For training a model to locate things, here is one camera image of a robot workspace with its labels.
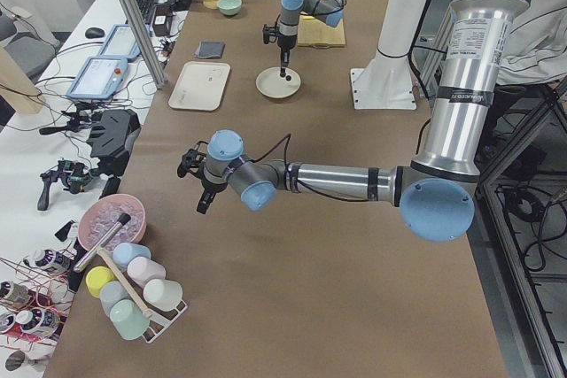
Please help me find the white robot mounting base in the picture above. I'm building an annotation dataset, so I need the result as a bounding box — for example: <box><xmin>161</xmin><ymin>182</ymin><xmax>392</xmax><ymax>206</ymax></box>
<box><xmin>351</xmin><ymin>0</ymin><xmax>426</xmax><ymax>110</ymax></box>

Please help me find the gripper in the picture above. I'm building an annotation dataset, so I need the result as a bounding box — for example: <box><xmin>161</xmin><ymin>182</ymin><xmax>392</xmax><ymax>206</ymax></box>
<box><xmin>176</xmin><ymin>142</ymin><xmax>227</xmax><ymax>213</ymax></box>
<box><xmin>262</xmin><ymin>23</ymin><xmax>296</xmax><ymax>76</ymax></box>

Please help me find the yellow cup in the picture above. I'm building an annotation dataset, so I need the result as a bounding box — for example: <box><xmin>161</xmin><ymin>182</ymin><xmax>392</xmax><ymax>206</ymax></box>
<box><xmin>86</xmin><ymin>266</ymin><xmax>116</xmax><ymax>298</ymax></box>

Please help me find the white rabbit tray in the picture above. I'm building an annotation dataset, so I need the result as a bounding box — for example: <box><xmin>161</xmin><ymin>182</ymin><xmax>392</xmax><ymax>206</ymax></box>
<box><xmin>168</xmin><ymin>61</ymin><xmax>230</xmax><ymax>112</ymax></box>

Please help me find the wooden stick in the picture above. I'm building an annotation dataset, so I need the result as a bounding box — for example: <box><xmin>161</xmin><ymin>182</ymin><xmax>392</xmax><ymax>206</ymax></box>
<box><xmin>97</xmin><ymin>248</ymin><xmax>151</xmax><ymax>319</ymax></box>

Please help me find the white cup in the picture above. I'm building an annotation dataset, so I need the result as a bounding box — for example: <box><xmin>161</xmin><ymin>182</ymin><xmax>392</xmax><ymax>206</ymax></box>
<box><xmin>143</xmin><ymin>279</ymin><xmax>183</xmax><ymax>312</ymax></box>

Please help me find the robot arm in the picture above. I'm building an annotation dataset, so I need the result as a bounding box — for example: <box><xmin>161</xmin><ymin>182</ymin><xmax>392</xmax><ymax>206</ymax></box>
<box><xmin>262</xmin><ymin>0</ymin><xmax>346</xmax><ymax>81</ymax></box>
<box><xmin>177</xmin><ymin>0</ymin><xmax>531</xmax><ymax>242</ymax></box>

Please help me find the black computer mouse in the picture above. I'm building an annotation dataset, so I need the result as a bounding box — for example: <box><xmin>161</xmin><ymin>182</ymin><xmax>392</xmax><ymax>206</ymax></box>
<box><xmin>84</xmin><ymin>27</ymin><xmax>105</xmax><ymax>39</ymax></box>

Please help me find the black stand bracket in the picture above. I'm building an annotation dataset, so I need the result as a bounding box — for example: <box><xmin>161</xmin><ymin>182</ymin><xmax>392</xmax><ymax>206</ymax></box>
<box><xmin>87</xmin><ymin>109</ymin><xmax>141</xmax><ymax>198</ymax></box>

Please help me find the white cup rack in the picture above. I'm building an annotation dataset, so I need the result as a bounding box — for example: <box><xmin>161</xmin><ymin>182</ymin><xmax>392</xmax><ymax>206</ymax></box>
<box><xmin>142</xmin><ymin>300</ymin><xmax>189</xmax><ymax>343</ymax></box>

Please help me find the pink cup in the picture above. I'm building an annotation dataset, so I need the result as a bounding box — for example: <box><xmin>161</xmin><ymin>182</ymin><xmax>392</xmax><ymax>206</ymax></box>
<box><xmin>127</xmin><ymin>256</ymin><xmax>167</xmax><ymax>288</ymax></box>

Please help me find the teach pendant far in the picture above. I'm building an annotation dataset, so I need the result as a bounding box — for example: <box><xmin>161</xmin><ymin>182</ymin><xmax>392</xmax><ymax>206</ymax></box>
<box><xmin>98</xmin><ymin>24</ymin><xmax>141</xmax><ymax>62</ymax></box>

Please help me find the grey folded cloth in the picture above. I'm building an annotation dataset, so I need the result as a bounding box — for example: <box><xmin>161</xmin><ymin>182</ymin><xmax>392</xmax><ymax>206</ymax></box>
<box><xmin>195</xmin><ymin>41</ymin><xmax>225</xmax><ymax>59</ymax></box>

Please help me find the teach pendant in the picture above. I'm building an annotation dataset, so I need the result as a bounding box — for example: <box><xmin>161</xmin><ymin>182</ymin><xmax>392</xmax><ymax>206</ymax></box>
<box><xmin>98</xmin><ymin>24</ymin><xmax>141</xmax><ymax>62</ymax></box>
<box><xmin>66</xmin><ymin>56</ymin><xmax>128</xmax><ymax>101</ymax></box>

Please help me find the mint cup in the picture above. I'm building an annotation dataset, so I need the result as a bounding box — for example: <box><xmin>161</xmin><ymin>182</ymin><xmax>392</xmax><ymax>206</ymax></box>
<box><xmin>109</xmin><ymin>299</ymin><xmax>150</xmax><ymax>341</ymax></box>

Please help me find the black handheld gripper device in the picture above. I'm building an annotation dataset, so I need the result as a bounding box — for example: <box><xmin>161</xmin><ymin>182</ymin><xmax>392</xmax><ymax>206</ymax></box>
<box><xmin>37</xmin><ymin>159</ymin><xmax>100</xmax><ymax>211</ymax></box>

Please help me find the beige round plate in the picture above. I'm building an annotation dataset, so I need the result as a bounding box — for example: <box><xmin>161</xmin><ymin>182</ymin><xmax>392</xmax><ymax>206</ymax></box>
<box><xmin>255</xmin><ymin>66</ymin><xmax>301</xmax><ymax>99</ymax></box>

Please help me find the metal muddler tool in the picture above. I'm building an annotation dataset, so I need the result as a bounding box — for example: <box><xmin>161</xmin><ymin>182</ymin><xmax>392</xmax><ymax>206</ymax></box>
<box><xmin>73</xmin><ymin>212</ymin><xmax>131</xmax><ymax>273</ymax></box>

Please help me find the aluminium frame post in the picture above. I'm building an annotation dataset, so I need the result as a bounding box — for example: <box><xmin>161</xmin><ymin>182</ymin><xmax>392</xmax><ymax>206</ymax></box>
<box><xmin>119</xmin><ymin>0</ymin><xmax>166</xmax><ymax>89</ymax></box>

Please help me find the mint green bowl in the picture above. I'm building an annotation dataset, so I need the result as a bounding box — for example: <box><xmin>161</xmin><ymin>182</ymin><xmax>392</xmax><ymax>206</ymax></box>
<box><xmin>217</xmin><ymin>0</ymin><xmax>243</xmax><ymax>17</ymax></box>

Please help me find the teach pendant near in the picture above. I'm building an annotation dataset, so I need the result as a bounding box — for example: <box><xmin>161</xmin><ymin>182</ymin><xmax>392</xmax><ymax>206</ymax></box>
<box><xmin>66</xmin><ymin>56</ymin><xmax>128</xmax><ymax>101</ymax></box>

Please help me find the grey cup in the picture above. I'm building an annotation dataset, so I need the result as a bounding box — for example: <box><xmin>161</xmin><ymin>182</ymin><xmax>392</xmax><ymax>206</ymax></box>
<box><xmin>99</xmin><ymin>281</ymin><xmax>130</xmax><ymax>317</ymax></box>

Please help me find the pink bowl with ice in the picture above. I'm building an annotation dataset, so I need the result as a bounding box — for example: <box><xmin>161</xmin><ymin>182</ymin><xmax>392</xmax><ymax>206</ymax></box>
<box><xmin>78</xmin><ymin>194</ymin><xmax>146</xmax><ymax>251</ymax></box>

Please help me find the blue cup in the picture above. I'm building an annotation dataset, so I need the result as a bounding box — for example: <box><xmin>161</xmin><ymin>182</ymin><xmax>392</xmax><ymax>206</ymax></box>
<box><xmin>112</xmin><ymin>243</ymin><xmax>151</xmax><ymax>271</ymax></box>

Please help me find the bamboo cutting board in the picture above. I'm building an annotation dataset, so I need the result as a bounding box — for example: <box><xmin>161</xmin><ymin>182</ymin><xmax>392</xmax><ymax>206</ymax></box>
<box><xmin>297</xmin><ymin>15</ymin><xmax>346</xmax><ymax>48</ymax></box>

